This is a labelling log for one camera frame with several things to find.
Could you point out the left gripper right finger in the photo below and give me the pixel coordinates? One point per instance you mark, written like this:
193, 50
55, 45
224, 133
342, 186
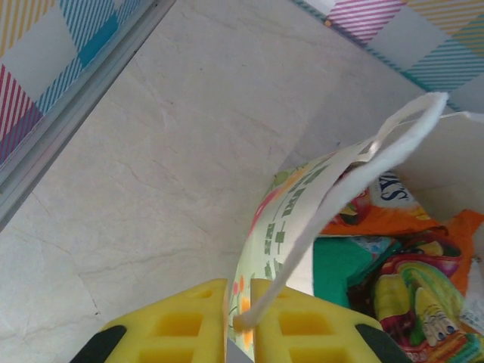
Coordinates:
314, 332

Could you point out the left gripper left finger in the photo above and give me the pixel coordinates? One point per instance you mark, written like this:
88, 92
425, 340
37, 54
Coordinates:
177, 325

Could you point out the teal snack packet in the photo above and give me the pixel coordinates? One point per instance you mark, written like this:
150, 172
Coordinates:
332, 272

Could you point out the orange Fox's candy bag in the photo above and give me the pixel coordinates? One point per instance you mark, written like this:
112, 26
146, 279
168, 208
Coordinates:
378, 223
416, 295

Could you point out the white floral paper bag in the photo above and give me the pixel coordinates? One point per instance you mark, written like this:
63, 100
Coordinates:
287, 211

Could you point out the aluminium table side rail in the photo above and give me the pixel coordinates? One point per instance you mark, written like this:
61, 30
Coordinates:
75, 107

